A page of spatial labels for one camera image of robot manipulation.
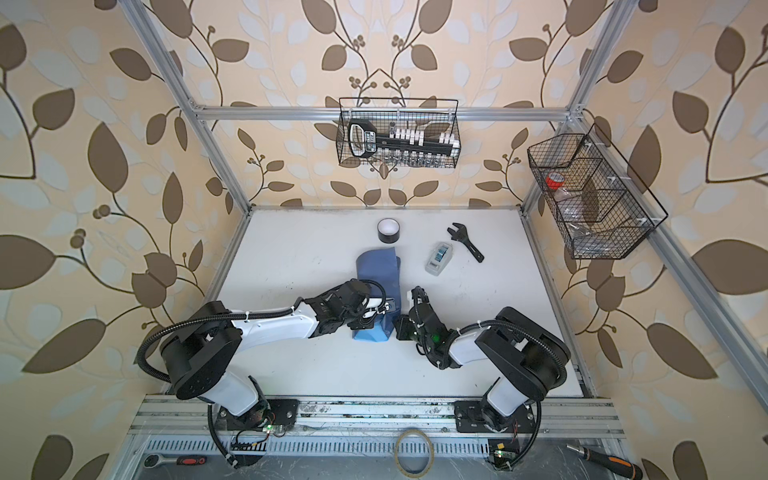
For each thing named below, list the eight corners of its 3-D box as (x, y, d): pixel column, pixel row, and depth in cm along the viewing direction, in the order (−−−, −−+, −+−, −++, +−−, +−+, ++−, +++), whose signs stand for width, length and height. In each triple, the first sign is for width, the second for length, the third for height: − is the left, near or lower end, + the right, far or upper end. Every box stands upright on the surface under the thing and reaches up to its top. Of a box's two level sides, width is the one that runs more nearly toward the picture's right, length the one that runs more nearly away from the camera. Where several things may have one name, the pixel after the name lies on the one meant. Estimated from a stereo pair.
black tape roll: (377, 243, 112) (377, 236, 109) (378, 226, 118) (377, 218, 115) (400, 243, 112) (400, 236, 109) (400, 225, 118) (400, 218, 115)
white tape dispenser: (421, 271, 104) (422, 263, 101) (436, 245, 112) (437, 237, 108) (439, 278, 102) (440, 271, 99) (452, 252, 110) (454, 244, 106)
